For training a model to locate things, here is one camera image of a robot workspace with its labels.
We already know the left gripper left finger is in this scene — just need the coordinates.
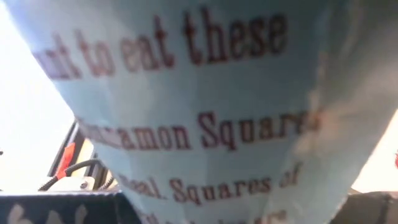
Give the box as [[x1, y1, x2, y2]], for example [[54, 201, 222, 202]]
[[0, 190, 142, 224]]

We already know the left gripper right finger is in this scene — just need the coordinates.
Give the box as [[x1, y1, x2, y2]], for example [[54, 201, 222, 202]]
[[329, 190, 398, 224]]

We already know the light blue cereal box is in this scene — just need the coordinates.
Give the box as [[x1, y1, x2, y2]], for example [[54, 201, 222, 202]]
[[2, 0, 398, 224]]

